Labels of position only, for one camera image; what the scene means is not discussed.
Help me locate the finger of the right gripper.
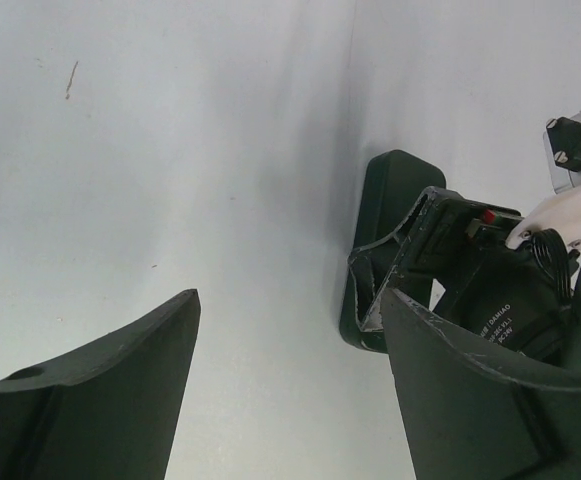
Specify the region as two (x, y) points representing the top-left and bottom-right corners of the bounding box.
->
(357, 187), (438, 252)
(347, 249), (398, 333)

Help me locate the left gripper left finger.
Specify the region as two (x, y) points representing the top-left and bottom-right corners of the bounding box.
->
(0, 289), (201, 479)

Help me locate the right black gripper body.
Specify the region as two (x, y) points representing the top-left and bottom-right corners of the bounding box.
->
(399, 189), (581, 370)

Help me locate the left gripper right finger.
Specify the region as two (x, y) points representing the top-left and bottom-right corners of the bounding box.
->
(379, 290), (581, 479)

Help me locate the black glasses case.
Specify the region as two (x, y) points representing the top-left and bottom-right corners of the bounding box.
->
(339, 150), (446, 353)

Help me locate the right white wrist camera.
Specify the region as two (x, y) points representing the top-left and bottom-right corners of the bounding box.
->
(504, 97), (581, 251)

